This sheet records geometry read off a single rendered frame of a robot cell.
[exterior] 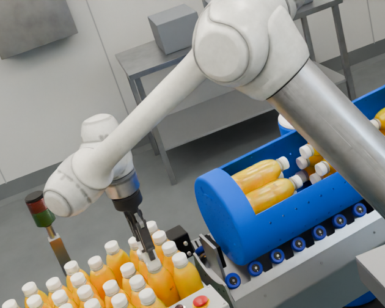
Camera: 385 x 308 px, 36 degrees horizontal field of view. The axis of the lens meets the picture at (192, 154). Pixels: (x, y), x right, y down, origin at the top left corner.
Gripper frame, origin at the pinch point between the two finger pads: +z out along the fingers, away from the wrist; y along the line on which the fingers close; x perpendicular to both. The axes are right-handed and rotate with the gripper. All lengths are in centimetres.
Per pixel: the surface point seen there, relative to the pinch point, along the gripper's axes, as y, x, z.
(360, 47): 297, -296, 98
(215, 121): 253, -125, 84
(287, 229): -8.2, -37.4, 8.1
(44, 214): 38.0, 19.5, -6.3
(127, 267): 3.0, 6.3, 2.4
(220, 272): 1.0, -17.8, 17.2
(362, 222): -6, -63, 21
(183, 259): -5.5, -7.3, 2.6
